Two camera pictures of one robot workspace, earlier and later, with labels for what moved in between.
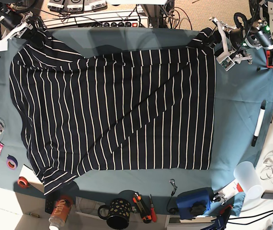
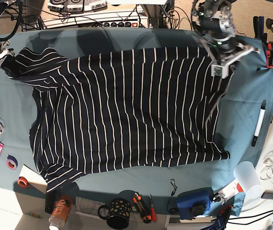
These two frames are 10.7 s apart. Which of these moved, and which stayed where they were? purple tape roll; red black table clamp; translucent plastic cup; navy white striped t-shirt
Moved: navy white striped t-shirt
Stayed: translucent plastic cup; red black table clamp; purple tape roll
